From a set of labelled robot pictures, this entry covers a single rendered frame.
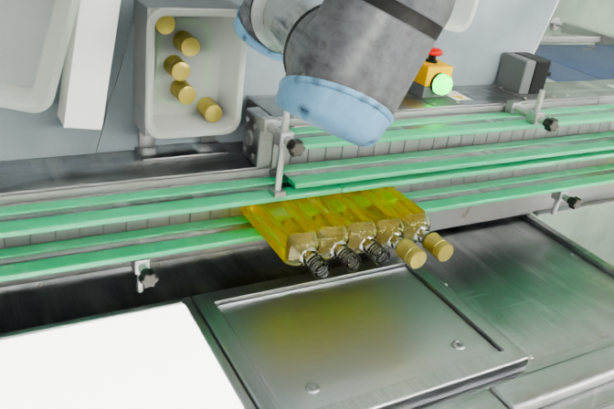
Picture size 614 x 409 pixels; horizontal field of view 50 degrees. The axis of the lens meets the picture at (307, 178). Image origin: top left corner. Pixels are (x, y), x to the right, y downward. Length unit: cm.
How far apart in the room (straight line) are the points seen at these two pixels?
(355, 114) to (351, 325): 59
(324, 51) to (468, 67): 99
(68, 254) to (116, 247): 8
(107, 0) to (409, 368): 74
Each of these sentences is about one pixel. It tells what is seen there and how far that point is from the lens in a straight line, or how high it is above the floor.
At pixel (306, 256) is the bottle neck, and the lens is 105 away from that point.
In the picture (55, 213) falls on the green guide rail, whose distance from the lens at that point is 108.
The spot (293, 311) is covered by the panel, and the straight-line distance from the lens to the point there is 115.
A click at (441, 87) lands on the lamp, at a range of 141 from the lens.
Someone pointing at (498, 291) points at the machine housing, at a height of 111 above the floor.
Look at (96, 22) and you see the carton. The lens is 110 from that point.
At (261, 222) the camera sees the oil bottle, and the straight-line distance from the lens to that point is 114.
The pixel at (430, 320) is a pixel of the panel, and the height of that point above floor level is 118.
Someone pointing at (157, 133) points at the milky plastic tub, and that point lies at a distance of 115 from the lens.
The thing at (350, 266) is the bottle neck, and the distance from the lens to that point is 107.
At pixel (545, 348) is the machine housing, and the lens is 129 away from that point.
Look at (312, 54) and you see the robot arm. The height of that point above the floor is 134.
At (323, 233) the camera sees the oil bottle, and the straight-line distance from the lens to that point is 108.
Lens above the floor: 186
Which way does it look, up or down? 51 degrees down
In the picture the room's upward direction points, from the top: 132 degrees clockwise
